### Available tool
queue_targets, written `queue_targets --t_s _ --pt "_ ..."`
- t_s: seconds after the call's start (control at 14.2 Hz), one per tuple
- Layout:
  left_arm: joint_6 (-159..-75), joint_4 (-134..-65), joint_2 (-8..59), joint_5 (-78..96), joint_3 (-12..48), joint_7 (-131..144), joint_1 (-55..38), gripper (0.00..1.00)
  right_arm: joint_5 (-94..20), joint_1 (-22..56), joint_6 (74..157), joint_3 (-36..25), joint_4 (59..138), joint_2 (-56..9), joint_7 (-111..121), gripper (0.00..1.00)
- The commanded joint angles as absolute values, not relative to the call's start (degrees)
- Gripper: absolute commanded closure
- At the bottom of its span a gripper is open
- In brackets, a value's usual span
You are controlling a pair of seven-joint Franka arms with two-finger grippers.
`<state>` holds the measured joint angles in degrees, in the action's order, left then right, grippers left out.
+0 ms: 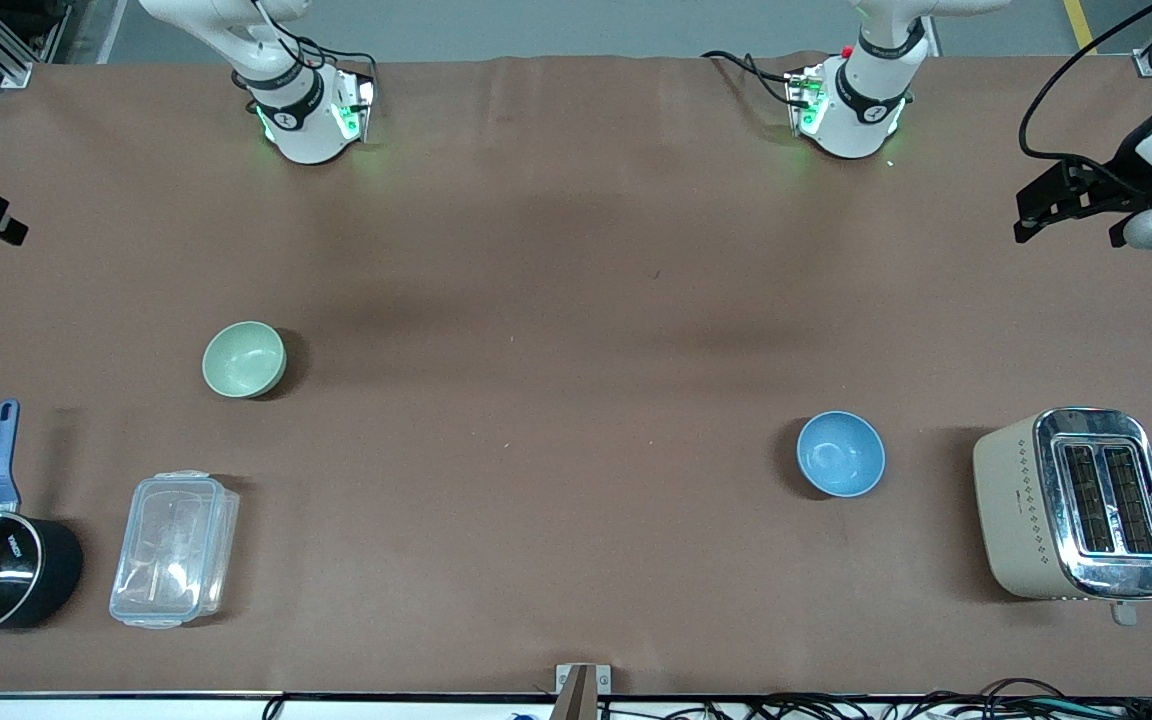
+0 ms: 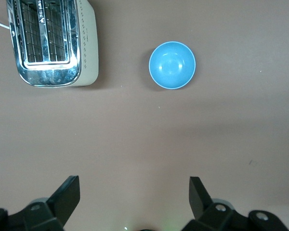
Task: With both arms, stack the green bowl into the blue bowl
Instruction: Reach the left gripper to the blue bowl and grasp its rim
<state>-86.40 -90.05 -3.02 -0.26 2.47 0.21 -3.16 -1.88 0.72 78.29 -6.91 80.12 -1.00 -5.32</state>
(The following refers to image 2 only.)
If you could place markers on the blue bowl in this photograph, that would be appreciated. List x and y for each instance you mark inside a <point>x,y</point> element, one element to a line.
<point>172,65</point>

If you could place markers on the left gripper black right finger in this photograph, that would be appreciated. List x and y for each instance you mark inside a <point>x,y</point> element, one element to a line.
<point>200,199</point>

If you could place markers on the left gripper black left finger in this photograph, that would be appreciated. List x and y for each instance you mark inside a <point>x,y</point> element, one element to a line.
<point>60,199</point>

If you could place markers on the cream and chrome toaster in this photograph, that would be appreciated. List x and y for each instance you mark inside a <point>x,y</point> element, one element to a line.
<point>86,48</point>

